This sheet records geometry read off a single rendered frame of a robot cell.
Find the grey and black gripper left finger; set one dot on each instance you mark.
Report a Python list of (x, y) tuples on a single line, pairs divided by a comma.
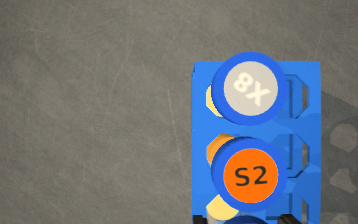
[(198, 219)]

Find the blue tube rack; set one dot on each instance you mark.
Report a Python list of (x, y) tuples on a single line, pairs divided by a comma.
[(281, 132)]

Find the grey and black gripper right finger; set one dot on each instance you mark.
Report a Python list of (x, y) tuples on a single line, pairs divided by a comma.
[(287, 219)]

